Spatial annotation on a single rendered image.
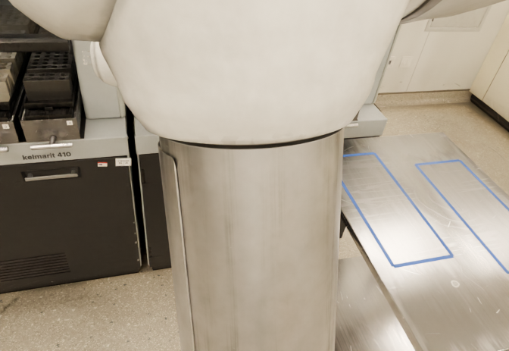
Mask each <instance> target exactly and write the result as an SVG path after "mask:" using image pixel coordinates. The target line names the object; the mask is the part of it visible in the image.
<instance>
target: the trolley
mask: <svg viewBox="0 0 509 351"><path fill-rule="evenodd" d="M340 217H341V219H342V221H343V223H344V224H345V226H346V228H347V230H348V232H349V233H350V235H351V237H352V239H353V241H354V242H355V244H356V246H357V248H358V249H359V251H360V253H361V256H356V257H351V258H346V259H339V265H338V283H337V300H336V335H335V351H509V195H508V194H506V192H505V191H504V190H503V189H502V188H501V187H500V186H499V185H497V184H496V183H495V182H494V181H493V180H492V179H491V178H490V177H489V176H488V175H487V174H486V173H485V172H484V171H483V170H482V169H481V168H480V167H479V166H478V165H477V164H476V163H475V162H474V161H473V160H472V159H470V158H469V157H468V156H467V155H466V154H465V153H464V152H463V151H462V150H461V149H460V148H459V147H458V146H457V145H456V144H455V143H454V142H453V141H452V140H451V139H450V138H449V137H448V136H447V135H446V134H445V133H443V132H439V133H420V134H409V135H399V136H380V137H370V138H360V139H344V143H343V160H342V195H341V213H340Z"/></svg>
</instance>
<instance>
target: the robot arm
mask: <svg viewBox="0 0 509 351"><path fill-rule="evenodd" d="M8 1H9V2H10V3H11V4H12V5H13V6H14V7H15V8H16V9H18V10H19V11H21V12H22V13H23V14H25V15H26V16H27V17H28V18H29V19H31V20H32V21H34V22H35V23H37V24H38V25H40V26H41V27H43V28H44V29H46V30H47V31H49V32H50V33H53V34H55V35H56V36H58V37H60V38H62V39H67V40H77V41H89V42H91V45H90V55H91V60H92V66H93V70H94V72H95V74H96V76H97V77H98V78H100V79H101V80H102V81H103V82H104V83H106V84H108V85H111V86H116V87H118V89H119V91H120V94H121V95H122V98H123V100H124V102H125V103H126V105H127V107H128V108H129V109H130V110H131V112H132V113H133V114H134V115H135V117H136V118H137V119H138V121H139V122H140V123H141V125H142V126H143V127H144V128H145V129H146V130H147V131H148V132H150V133H153V134H155V135H157V136H159V141H158V153H159V160H160V167H161V180H162V187H163V194H164V207H165V214H166V221H167V233H168V240H169V247H170V260H171V267H172V274H173V287H174V294H175V300H176V313H177V321H178V328H179V334H180V347H181V351H335V335H336V300H337V283H338V265H339V231H340V213H341V195H342V160H343V143H344V127H345V126H347V125H348V124H350V123H351V122H352V120H353V119H354V117H355V116H356V114H357V113H358V112H359V110H360V109H361V107H362V106H363V104H364V103H365V101H366V100H367V97H368V96H369V94H370V92H371V89H372V87H373V84H374V81H375V76H376V72H377V71H378V68H379V66H380V64H381V61H382V59H383V57H384V55H385V53H386V50H387V48H388V47H389V44H390V42H391V40H392V37H393V36H394V34H395V31H396V29H397V27H398V25H399V24H406V23H410V22H414V21H419V20H428V19H434V18H441V17H451V16H455V15H458V14H463V13H466V12H468V11H473V10H476V9H479V8H484V7H487V6H490V5H493V4H496V3H499V2H503V1H506V0H8Z"/></svg>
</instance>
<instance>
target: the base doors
mask: <svg viewBox="0 0 509 351"><path fill-rule="evenodd" d="M469 91H470V92H471V93H472V94H474V95H475V96H476V97H477V98H479V99H480V100H482V101H483V102H485V103H486V104H487V105H488V106H489V107H490V108H492V109H493V110H494V111H496V112H497V113H498V114H500V115H501V116H502V117H503V118H504V119H506V120H507V121H508V122H509V12H508V14H507V16H506V18H505V20H504V23H503V24H502V26H501V29H500V30H499V32H498V35H497V36H496V38H495V41H494V42H493V44H492V47H491V48H490V50H489V53H488V54H487V56H486V59H485V60H484V62H483V64H482V67H481V68H480V69H479V72H478V74H477V75H476V78H475V80H474V81H473V84H472V86H471V87H470V90H469Z"/></svg>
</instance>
